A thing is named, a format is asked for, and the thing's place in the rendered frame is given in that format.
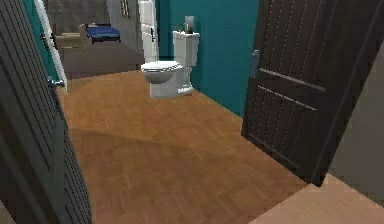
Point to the white toilet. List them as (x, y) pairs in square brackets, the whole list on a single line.
[(181, 66)]

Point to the grey cup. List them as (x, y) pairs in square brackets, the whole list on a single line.
[(189, 24)]

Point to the blue bed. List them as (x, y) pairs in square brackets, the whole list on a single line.
[(101, 33)]

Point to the dark brown room door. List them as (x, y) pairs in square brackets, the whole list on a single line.
[(310, 83)]

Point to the barred window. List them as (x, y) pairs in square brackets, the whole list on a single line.
[(124, 8)]

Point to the dark slatted room door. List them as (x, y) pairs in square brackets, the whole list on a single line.
[(26, 126)]

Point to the white door frame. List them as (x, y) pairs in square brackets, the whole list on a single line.
[(50, 40)]

